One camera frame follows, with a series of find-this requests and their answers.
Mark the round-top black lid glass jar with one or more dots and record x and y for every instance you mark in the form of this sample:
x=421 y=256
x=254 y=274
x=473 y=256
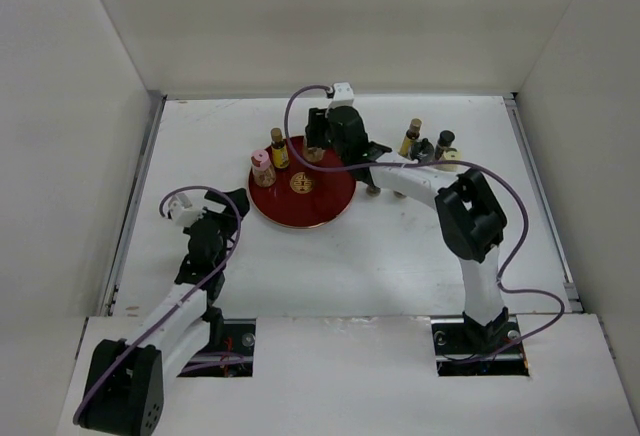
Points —
x=313 y=155

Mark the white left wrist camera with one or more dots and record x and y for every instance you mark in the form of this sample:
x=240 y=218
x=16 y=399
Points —
x=182 y=212

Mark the small black-cap spice bottle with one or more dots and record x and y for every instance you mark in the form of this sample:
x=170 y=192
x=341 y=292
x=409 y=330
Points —
x=373 y=191

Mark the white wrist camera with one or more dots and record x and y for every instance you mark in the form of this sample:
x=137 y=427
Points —
x=182 y=212
x=341 y=94

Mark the black knob lid jar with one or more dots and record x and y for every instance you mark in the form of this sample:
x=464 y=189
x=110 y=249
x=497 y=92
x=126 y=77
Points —
x=421 y=150

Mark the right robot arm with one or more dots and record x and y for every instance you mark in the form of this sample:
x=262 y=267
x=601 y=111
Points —
x=471 y=220

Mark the yellow-label gold-cap bottle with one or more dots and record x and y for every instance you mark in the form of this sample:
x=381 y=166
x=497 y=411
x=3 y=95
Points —
x=279 y=152

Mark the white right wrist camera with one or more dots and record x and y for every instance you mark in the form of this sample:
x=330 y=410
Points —
x=341 y=94

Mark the tall gold-cap sauce bottle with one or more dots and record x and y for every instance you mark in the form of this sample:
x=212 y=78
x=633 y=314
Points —
x=411 y=136

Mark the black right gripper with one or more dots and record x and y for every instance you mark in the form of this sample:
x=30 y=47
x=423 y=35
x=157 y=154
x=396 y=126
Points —
x=318 y=120

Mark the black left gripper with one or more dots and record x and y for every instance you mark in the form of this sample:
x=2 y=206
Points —
x=227 y=219

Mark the pink-lid glass shaker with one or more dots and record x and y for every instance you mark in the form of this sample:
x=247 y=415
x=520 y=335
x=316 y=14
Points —
x=263 y=171

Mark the black-cap spice jar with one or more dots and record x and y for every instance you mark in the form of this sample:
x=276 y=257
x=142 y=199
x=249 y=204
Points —
x=444 y=142

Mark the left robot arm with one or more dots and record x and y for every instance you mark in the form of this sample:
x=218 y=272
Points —
x=128 y=378

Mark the yellow-lid white shaker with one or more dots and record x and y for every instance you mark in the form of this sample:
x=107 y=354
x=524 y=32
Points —
x=449 y=160

